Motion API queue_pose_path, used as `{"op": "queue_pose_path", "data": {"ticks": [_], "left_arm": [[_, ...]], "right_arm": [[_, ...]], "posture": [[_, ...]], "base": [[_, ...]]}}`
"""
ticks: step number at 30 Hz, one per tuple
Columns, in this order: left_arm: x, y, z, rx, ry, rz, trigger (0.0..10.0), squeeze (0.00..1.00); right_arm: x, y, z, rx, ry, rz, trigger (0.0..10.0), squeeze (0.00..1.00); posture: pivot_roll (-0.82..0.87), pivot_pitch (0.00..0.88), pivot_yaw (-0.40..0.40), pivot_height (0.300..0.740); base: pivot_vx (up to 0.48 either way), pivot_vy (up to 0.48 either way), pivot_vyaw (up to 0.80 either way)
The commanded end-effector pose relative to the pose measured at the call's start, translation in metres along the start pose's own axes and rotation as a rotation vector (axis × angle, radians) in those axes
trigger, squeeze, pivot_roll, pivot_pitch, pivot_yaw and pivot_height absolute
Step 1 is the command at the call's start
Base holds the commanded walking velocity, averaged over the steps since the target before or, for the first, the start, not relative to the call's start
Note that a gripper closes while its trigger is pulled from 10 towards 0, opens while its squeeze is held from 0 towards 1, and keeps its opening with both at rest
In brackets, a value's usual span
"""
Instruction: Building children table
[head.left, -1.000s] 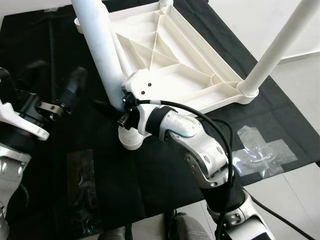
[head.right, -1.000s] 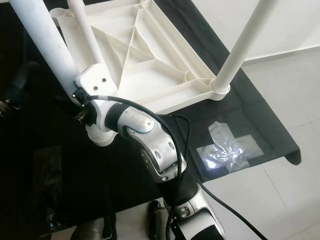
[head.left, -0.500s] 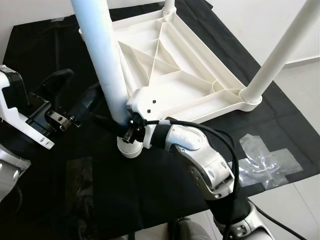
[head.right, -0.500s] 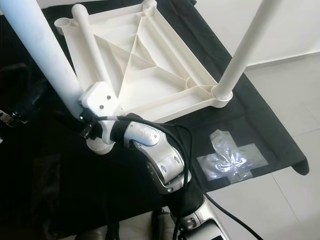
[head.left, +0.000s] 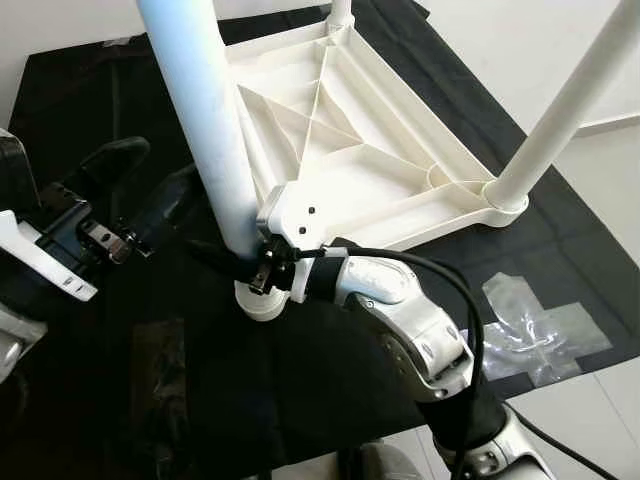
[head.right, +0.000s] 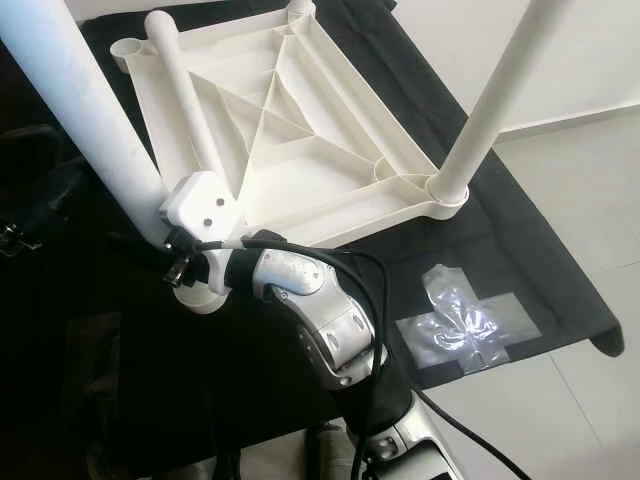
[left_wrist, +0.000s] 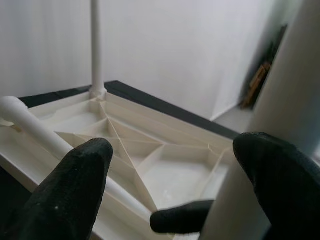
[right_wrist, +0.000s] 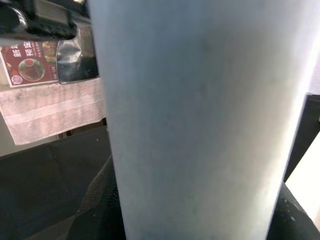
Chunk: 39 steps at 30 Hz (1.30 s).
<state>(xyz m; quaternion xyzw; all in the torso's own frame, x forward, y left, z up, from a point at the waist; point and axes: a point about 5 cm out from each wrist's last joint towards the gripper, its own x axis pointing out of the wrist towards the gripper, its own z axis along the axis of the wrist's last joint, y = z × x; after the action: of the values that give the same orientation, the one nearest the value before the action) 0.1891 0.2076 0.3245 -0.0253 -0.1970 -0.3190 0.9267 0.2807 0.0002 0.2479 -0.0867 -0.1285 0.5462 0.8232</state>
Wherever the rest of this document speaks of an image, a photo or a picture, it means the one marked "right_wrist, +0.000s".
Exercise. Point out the silver foil bag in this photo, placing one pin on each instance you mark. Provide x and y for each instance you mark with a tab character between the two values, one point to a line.
75	62

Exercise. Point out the black round basin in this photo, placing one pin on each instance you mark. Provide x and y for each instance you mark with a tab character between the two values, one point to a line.
18	18

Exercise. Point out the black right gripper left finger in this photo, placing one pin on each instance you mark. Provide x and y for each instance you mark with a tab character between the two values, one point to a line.
102	207

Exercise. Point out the white plastic table leg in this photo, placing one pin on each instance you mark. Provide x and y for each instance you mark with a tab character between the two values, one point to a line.
200	112

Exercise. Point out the red framed picture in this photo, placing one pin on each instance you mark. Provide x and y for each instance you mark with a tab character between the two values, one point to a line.
27	65

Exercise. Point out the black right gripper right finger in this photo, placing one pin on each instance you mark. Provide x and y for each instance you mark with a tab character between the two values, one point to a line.
295	220

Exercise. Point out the pink patterned cloth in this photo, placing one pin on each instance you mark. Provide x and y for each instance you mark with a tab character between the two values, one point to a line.
50	112

